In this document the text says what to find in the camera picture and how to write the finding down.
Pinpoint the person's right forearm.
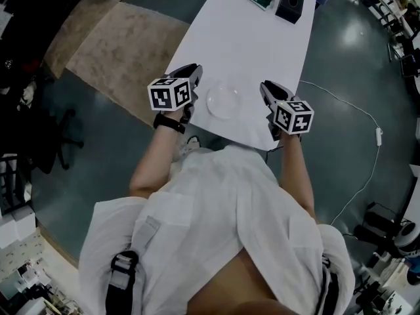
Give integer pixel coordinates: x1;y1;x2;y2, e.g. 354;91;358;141
278;135;318;222

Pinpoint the beige patterned rug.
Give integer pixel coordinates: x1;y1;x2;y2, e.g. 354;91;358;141
65;1;191;127

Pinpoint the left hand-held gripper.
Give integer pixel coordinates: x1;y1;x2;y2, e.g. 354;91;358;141
147;63;203;125

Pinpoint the tan rug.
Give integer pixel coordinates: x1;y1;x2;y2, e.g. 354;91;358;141
44;0;102;78

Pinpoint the white shirt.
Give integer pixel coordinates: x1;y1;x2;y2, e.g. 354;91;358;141
78;144;357;315

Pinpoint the black grey harness strap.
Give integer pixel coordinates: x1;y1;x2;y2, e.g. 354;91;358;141
320;256;341;315
104;250;140;315

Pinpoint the person's left forearm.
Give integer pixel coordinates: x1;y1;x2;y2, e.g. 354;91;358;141
129;128;184;198

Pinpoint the black square box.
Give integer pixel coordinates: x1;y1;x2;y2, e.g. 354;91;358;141
274;0;306;24

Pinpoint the white round device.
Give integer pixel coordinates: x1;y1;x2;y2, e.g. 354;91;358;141
393;221;420;259

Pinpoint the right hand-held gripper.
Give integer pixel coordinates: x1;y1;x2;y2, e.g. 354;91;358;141
260;79;315;140

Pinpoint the person's bare chest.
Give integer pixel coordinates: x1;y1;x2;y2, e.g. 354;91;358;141
190;246;283;315

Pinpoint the person's left white shoe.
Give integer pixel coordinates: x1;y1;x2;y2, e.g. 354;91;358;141
183;135;201;152

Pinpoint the black office chair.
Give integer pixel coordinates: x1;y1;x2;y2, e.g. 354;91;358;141
32;108;85;175

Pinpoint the black wristband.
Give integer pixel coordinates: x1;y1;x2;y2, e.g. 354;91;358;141
153;112;186;135

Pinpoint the white power cable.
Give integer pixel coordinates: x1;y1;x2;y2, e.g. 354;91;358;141
298;80;384;226

